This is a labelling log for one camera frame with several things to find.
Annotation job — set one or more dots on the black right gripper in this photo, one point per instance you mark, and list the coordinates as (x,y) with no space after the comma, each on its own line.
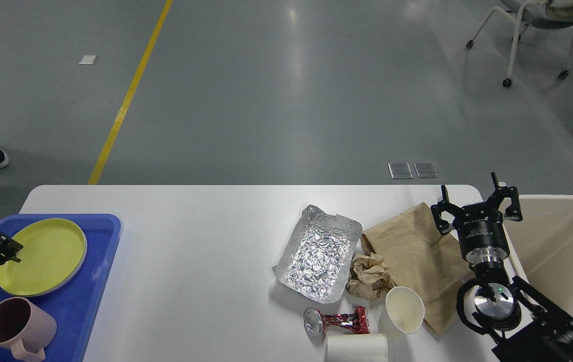
(482,234)

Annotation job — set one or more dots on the yellow plastic plate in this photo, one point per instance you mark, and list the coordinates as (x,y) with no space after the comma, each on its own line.
(18,279)

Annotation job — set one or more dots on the brown paper bag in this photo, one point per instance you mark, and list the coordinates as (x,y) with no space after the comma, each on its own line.
(420,258)

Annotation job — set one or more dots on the pink mug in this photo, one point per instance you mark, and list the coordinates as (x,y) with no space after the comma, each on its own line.
(25,329)

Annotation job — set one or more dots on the aluminium foil tray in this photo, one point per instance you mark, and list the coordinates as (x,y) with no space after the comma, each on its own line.
(316,259)

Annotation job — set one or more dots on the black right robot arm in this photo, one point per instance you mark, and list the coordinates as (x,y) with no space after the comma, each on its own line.
(524,324)

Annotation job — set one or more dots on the pale green plate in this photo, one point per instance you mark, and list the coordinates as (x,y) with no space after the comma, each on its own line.
(59,259)

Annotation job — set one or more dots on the right metal floor plate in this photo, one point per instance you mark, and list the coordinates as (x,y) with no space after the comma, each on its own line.
(426,170)

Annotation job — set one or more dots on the metal floor plate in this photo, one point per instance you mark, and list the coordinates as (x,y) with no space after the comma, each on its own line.
(400,170)
(426,170)

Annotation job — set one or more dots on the blue plastic tray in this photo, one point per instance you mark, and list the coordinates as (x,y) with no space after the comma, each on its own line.
(74,306)

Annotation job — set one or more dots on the beige plastic bin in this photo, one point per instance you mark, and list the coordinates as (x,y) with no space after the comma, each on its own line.
(543,244)

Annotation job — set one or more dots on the left metal floor plate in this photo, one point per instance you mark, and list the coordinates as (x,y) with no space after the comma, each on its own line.
(400,170)

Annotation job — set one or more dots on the upright white paper cup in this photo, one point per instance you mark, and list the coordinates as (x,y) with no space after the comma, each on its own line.
(403,312)

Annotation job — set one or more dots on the crumpled brown paper ball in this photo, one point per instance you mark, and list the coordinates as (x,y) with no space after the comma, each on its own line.
(369,277)

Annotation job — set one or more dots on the lying white paper cup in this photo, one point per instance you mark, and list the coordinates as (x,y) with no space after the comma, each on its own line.
(357,347)

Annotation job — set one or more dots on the crushed red soda can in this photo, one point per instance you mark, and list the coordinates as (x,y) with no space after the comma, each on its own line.
(317,323)

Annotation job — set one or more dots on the white framed office chair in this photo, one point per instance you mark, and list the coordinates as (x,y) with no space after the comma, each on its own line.
(543,15)

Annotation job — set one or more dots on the white floor marker tag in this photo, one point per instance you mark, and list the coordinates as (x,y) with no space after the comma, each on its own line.
(89,59)

